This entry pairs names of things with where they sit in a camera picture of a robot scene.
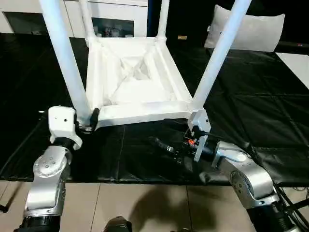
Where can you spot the white plastic table top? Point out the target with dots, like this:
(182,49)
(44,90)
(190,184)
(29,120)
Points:
(144,96)

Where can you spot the white plastic table leg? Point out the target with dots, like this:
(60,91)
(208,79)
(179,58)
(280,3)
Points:
(162,19)
(65,55)
(88,19)
(217,55)

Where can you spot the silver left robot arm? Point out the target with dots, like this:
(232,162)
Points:
(48,169)

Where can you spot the black work mat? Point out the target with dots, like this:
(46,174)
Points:
(253,96)

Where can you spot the dark round robot body part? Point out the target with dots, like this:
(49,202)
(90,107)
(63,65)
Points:
(189,230)
(118,226)

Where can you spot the white patterned jar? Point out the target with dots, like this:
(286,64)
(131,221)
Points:
(113,31)

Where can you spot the white sideboard with glass doors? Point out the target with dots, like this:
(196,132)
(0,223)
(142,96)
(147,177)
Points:
(36,14)

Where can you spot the black stand leg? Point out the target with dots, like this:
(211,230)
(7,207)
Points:
(299,205)

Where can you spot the black speaker with gold label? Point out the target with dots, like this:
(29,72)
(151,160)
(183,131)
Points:
(188,19)

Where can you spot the grey cushion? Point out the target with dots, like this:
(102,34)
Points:
(256,31)

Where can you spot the white flat panel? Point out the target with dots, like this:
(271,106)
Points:
(295,65)

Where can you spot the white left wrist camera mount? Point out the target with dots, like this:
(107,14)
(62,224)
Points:
(60,120)

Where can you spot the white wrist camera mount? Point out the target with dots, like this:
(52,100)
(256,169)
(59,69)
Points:
(60,120)
(199,118)

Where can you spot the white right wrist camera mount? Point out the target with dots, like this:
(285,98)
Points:
(199,118)

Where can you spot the black metal frame leg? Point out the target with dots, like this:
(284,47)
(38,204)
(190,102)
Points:
(3,207)

